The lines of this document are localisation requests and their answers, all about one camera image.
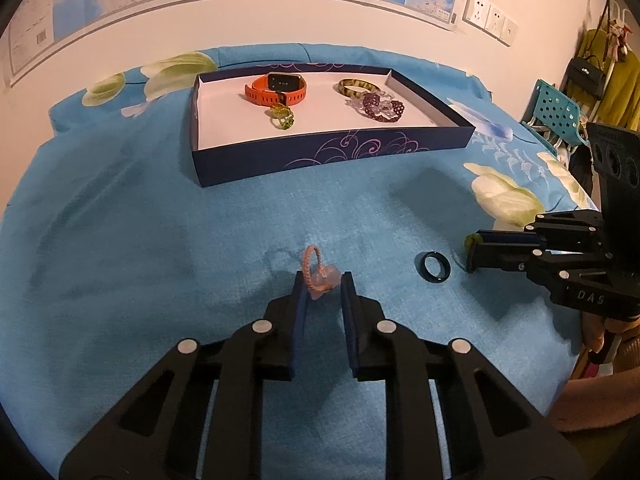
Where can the amber green bangle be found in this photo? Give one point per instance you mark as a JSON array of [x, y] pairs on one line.
[[350, 91]]

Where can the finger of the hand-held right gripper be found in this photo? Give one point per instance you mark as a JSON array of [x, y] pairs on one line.
[[500, 261], [500, 239]]

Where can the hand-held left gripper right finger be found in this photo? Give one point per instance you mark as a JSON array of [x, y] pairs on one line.
[[348, 315]]

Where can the teal perforated plastic crate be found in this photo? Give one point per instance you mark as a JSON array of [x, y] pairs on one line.
[[555, 110]]

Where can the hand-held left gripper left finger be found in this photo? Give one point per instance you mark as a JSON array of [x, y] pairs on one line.
[[300, 315]]

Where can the person's right hand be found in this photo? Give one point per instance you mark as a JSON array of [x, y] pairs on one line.
[[597, 332]]

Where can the white wall socket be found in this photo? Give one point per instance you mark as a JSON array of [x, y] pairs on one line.
[[494, 20], [475, 9]]

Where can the person's right forearm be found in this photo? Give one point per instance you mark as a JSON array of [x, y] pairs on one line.
[[600, 405]]

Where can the black handbag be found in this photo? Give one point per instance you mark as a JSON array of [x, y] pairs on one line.
[[585, 77]]

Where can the navy box tray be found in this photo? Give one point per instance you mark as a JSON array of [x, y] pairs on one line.
[[320, 152]]

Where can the blue floral tablecloth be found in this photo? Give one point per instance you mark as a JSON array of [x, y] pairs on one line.
[[150, 240]]

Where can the yellow garment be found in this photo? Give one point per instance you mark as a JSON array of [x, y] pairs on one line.
[[622, 90]]

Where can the orange smartwatch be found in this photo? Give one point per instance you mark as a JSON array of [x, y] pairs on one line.
[[257, 94]]

